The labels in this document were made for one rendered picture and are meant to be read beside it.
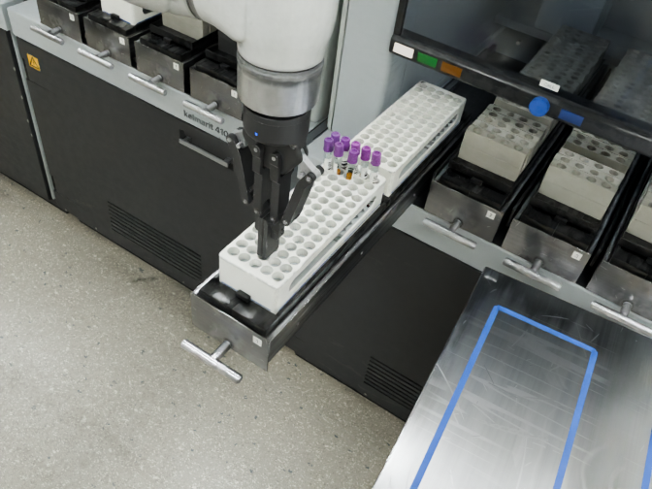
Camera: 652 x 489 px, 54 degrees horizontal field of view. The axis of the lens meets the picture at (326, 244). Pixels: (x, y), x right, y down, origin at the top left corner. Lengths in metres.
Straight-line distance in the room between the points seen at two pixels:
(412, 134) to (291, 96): 0.49
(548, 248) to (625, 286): 0.13
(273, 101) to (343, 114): 0.62
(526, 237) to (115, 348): 1.17
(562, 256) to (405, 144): 0.32
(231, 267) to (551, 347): 0.44
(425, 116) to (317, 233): 0.39
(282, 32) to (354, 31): 0.59
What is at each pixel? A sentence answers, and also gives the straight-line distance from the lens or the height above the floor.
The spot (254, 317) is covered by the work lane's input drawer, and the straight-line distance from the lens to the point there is 0.85.
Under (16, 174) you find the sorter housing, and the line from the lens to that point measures 2.23.
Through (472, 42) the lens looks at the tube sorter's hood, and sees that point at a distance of 1.08.
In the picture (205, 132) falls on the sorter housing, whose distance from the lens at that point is 1.42.
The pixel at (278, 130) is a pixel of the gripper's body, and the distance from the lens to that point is 0.69.
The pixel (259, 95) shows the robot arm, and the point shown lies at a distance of 0.67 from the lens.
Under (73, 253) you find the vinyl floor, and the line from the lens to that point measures 2.12.
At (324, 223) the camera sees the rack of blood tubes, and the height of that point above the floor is 0.86.
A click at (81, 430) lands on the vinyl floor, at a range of 1.74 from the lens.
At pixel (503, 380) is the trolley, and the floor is 0.82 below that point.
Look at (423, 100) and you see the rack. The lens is 1.23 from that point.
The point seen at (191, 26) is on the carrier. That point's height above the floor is 0.85.
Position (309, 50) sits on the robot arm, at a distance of 0.64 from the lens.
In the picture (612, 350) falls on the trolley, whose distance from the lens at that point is 0.96.
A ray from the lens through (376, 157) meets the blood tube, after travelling 0.97.
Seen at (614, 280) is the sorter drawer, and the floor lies 0.78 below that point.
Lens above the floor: 1.48
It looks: 44 degrees down
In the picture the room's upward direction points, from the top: 9 degrees clockwise
